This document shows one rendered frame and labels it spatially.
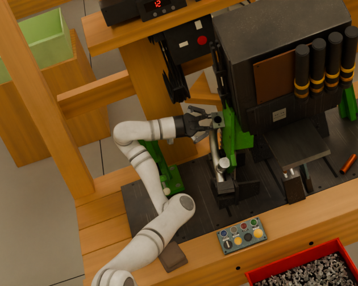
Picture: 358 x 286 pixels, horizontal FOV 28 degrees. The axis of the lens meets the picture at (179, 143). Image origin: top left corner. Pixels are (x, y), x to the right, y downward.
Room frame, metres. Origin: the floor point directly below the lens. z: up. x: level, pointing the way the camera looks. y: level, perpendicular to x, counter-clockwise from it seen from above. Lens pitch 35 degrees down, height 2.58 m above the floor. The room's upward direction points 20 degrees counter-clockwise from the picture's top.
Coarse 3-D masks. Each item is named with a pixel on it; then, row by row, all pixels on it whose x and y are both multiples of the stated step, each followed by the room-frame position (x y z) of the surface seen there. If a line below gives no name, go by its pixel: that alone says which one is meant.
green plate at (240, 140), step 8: (224, 112) 1.97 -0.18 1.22; (232, 112) 1.89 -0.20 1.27; (224, 120) 1.97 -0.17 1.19; (232, 120) 1.89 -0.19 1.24; (224, 128) 1.97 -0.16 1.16; (232, 128) 1.89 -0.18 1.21; (240, 128) 1.90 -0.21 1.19; (224, 136) 1.97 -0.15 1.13; (232, 136) 1.89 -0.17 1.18; (240, 136) 1.90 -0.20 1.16; (248, 136) 1.90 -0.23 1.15; (224, 144) 1.97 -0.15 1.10; (232, 144) 1.89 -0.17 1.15; (240, 144) 1.90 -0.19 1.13; (248, 144) 1.90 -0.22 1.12; (232, 152) 1.89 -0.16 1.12
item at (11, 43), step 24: (0, 0) 2.26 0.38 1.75; (0, 24) 2.26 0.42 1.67; (0, 48) 2.26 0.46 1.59; (24, 48) 2.26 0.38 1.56; (120, 48) 2.26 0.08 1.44; (144, 48) 2.26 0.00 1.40; (24, 72) 2.26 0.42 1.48; (144, 72) 2.26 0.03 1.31; (24, 96) 2.26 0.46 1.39; (48, 96) 2.26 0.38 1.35; (144, 96) 2.26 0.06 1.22; (168, 96) 2.26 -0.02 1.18; (48, 120) 2.26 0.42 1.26; (48, 144) 2.26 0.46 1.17; (72, 144) 2.27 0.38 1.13; (168, 144) 2.26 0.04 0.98; (192, 144) 2.26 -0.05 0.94; (72, 168) 2.26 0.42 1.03; (72, 192) 2.26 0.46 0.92
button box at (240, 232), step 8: (240, 224) 1.72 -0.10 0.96; (248, 224) 1.71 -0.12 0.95; (256, 224) 1.71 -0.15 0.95; (240, 232) 1.70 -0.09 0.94; (248, 232) 1.69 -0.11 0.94; (264, 232) 1.68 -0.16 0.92; (224, 240) 1.70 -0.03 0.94; (232, 240) 1.69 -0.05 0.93; (256, 240) 1.67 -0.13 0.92; (264, 240) 1.67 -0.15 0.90; (224, 248) 1.68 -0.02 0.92; (232, 248) 1.67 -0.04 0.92; (240, 248) 1.66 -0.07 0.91
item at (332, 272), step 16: (336, 240) 1.54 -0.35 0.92; (288, 256) 1.55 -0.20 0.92; (304, 256) 1.54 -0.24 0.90; (320, 256) 1.54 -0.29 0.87; (336, 256) 1.52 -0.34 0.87; (256, 272) 1.54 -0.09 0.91; (272, 272) 1.54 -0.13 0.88; (288, 272) 1.52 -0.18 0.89; (304, 272) 1.49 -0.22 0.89; (320, 272) 1.47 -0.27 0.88; (336, 272) 1.45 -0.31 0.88; (352, 272) 1.44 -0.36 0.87
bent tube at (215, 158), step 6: (222, 114) 1.99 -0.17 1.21; (216, 120) 2.03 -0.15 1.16; (222, 120) 1.97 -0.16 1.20; (216, 126) 1.96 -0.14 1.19; (222, 126) 1.96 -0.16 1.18; (210, 132) 2.04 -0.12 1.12; (216, 132) 2.04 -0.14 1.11; (210, 138) 2.04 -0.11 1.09; (216, 138) 2.04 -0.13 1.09; (210, 144) 2.03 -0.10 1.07; (216, 144) 2.03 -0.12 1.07; (216, 150) 2.01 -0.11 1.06; (216, 156) 2.00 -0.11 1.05; (216, 162) 1.98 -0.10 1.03; (216, 174) 1.95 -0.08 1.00; (222, 174) 1.94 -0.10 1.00; (222, 180) 1.93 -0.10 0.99
